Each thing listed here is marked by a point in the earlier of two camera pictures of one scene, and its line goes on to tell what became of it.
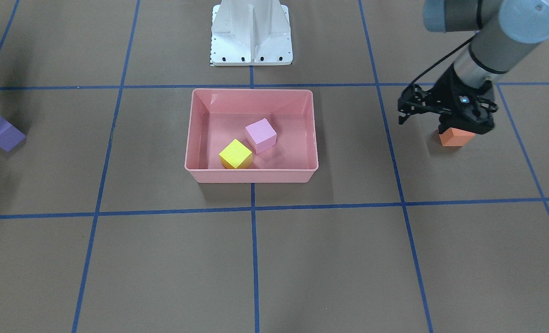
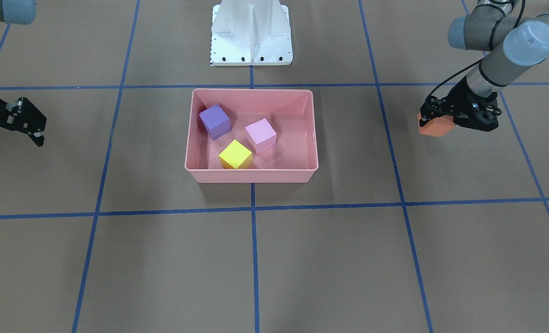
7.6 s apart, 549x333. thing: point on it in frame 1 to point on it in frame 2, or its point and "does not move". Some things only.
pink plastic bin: [215, 118] does not move
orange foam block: [452, 137] to [438, 127]
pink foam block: [261, 136] does not move
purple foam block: [3, 132] to [216, 122]
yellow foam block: [236, 156] does not move
